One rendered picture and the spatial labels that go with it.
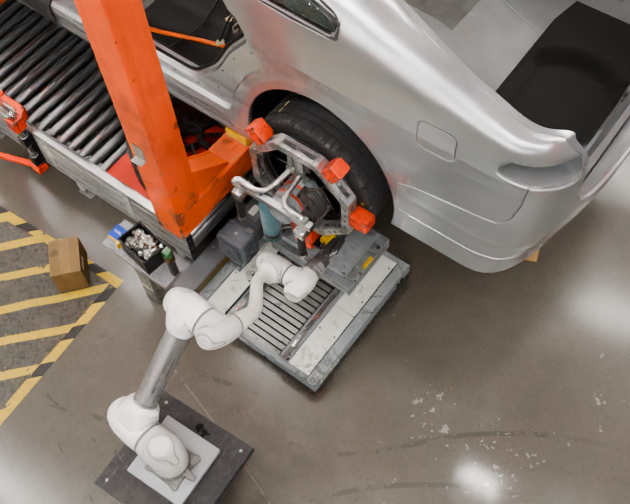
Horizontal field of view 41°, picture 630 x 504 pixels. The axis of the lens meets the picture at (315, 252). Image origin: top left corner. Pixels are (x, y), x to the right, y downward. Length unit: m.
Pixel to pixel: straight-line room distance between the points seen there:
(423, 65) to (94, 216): 2.47
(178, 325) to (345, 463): 1.17
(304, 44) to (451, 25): 1.09
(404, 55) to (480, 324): 1.80
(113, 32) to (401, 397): 2.22
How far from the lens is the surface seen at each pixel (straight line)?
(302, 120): 3.55
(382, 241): 4.41
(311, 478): 4.07
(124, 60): 3.12
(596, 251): 4.72
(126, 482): 3.88
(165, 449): 3.57
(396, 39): 3.04
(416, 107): 3.06
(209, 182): 4.02
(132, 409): 3.63
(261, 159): 3.86
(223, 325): 3.31
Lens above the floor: 3.92
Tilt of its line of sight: 60 degrees down
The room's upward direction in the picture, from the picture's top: 5 degrees counter-clockwise
